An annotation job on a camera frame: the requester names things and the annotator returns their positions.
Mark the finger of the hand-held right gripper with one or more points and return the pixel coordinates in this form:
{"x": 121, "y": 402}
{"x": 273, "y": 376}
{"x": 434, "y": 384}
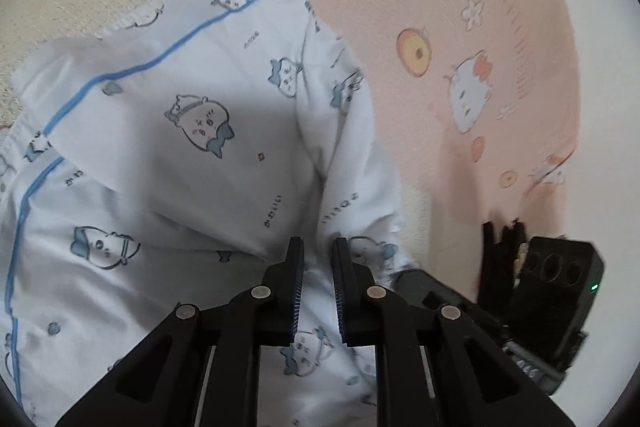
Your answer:
{"x": 430, "y": 287}

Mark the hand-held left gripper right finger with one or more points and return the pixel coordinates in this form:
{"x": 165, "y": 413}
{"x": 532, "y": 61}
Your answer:
{"x": 342, "y": 302}

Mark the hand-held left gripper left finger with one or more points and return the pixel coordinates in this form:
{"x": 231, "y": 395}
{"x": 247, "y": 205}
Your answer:
{"x": 295, "y": 302}

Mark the cartoon print pajama pants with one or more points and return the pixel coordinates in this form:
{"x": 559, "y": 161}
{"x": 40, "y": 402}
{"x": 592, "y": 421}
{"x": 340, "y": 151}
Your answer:
{"x": 175, "y": 167}

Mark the cream fluffy item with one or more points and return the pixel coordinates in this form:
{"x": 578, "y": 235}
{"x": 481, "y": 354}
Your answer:
{"x": 522, "y": 257}

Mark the black fabric item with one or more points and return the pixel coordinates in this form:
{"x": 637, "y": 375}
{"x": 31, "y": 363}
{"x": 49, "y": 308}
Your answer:
{"x": 500, "y": 267}

